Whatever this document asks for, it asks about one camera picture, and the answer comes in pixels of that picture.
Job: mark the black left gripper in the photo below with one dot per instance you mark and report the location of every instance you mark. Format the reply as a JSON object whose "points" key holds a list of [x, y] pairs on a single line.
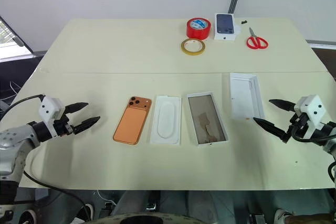
{"points": [[61, 127]]}

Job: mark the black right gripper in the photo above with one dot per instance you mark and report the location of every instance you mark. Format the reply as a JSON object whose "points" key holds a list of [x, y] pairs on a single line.
{"points": [[299, 125]]}

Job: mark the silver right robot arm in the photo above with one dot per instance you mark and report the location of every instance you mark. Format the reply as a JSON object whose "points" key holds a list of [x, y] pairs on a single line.
{"points": [[328, 132]]}

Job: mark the white box lid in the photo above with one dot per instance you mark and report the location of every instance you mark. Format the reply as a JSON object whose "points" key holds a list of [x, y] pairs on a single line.
{"points": [[244, 95]]}

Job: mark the white box bottom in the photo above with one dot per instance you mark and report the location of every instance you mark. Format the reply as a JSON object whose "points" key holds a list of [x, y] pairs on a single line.
{"points": [[207, 119]]}

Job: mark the white phone tray insert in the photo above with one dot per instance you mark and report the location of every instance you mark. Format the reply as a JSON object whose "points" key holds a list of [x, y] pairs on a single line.
{"points": [[166, 121]]}

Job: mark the white box with phone picture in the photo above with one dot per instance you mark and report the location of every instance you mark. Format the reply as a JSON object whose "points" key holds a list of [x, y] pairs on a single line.
{"points": [[225, 26]]}

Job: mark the orange smartphone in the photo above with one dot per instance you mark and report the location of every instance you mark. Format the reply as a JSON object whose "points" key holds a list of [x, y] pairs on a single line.
{"points": [[131, 124]]}

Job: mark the black and white shoe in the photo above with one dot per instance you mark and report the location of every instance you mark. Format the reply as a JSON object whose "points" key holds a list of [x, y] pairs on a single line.
{"points": [[89, 211]]}

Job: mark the white sneaker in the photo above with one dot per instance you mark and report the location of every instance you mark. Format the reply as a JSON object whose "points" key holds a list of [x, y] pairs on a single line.
{"points": [[283, 216]]}

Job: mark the small black clip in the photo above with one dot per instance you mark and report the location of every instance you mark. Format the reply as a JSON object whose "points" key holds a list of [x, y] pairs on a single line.
{"points": [[244, 21]]}

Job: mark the yellow tape roll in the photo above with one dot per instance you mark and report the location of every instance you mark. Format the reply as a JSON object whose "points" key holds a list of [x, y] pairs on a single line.
{"points": [[185, 49]]}

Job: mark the person legs in grey jeans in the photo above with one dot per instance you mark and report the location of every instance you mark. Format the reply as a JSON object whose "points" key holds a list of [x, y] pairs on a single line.
{"points": [[199, 203]]}

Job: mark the red tape roll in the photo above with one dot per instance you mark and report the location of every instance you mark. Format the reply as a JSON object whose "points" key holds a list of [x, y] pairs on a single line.
{"points": [[198, 31]]}

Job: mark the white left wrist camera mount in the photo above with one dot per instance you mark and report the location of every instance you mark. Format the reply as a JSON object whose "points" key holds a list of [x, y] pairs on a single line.
{"points": [[49, 108]]}

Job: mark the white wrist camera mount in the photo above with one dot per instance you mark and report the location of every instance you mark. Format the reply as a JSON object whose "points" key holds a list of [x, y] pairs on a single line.
{"points": [[49, 108], [312, 108]]}

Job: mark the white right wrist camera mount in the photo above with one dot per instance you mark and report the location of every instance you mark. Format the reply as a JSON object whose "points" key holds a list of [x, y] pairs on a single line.
{"points": [[312, 108]]}

